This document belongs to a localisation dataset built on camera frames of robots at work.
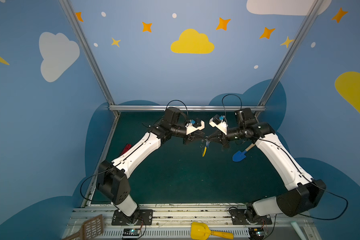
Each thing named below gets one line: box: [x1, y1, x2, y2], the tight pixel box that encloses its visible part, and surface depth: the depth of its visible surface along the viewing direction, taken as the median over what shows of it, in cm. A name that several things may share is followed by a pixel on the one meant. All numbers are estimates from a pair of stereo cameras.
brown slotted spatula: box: [63, 214, 104, 240], surface depth 72 cm
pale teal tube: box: [290, 221, 307, 240], surface depth 71 cm
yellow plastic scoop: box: [190, 222, 234, 240], surface depth 71 cm
